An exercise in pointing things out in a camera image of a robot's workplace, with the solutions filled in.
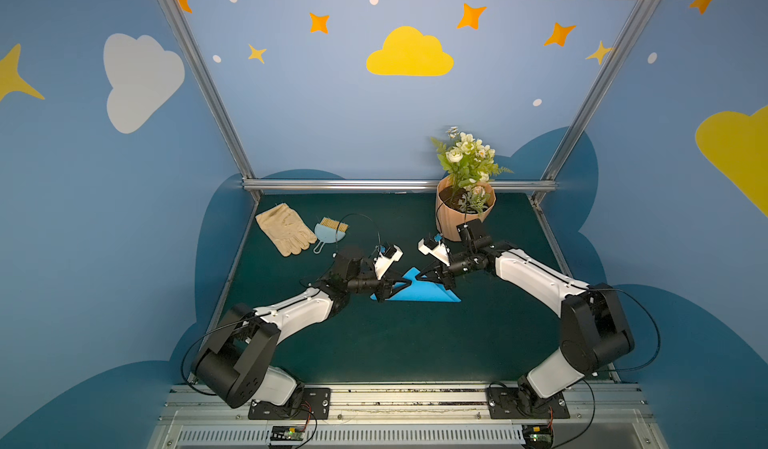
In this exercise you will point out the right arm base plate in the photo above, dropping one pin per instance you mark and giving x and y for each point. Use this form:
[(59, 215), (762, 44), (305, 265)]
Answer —
[(501, 404)]

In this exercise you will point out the beige work glove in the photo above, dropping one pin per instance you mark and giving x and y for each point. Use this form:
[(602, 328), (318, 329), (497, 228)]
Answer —
[(286, 230)]

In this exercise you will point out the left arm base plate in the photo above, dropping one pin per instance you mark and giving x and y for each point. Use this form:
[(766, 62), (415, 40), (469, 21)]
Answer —
[(304, 400)]

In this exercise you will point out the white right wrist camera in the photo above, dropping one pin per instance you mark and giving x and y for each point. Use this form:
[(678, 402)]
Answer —
[(436, 248)]

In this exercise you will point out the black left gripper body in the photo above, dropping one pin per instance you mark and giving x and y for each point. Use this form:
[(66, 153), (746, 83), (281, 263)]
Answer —
[(381, 285)]

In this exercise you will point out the pink flower pot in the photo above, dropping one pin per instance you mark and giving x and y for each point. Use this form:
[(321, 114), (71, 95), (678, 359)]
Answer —
[(448, 219)]

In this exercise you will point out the aluminium frame back bar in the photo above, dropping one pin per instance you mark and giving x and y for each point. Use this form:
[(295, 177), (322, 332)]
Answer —
[(316, 185)]

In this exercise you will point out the aluminium frame left post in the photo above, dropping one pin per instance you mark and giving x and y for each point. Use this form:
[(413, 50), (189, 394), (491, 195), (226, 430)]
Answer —
[(176, 19)]

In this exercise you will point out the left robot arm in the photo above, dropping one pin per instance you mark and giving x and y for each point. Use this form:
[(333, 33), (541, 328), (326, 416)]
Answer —
[(234, 360)]

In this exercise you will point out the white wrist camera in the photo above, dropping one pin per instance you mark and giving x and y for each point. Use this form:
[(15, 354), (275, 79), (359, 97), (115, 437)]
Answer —
[(436, 248), (387, 256)]

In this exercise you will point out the right controller board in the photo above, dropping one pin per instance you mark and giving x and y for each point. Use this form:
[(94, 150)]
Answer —
[(537, 437)]

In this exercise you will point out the left controller board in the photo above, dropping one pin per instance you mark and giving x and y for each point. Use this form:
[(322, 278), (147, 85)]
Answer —
[(286, 435)]

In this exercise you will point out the aluminium frame right post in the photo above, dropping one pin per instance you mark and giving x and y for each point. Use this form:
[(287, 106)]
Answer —
[(636, 22)]

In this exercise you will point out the light blue hand brush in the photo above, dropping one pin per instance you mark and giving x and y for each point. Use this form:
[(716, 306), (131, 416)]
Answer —
[(328, 231)]

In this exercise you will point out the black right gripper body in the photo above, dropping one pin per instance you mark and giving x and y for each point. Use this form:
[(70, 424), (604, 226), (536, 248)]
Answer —
[(447, 267)]

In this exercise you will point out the blue square paper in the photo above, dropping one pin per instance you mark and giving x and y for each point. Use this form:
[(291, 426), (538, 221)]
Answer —
[(423, 291)]

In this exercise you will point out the aluminium frame post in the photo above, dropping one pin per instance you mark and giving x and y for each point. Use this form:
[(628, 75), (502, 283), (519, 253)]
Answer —
[(176, 19), (636, 22)]

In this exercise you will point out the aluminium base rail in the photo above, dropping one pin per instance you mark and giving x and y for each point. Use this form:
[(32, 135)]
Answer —
[(414, 415)]

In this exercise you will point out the artificial flowering plant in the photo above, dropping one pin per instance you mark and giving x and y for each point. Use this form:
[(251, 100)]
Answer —
[(469, 165)]

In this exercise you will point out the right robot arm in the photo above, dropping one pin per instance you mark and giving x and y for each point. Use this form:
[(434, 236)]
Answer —
[(594, 330)]

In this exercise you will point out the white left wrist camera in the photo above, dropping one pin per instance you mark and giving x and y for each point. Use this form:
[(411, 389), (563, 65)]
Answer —
[(387, 256)]

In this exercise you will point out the controller board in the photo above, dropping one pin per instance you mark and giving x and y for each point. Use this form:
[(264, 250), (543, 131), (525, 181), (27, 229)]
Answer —
[(286, 435), (537, 437)]

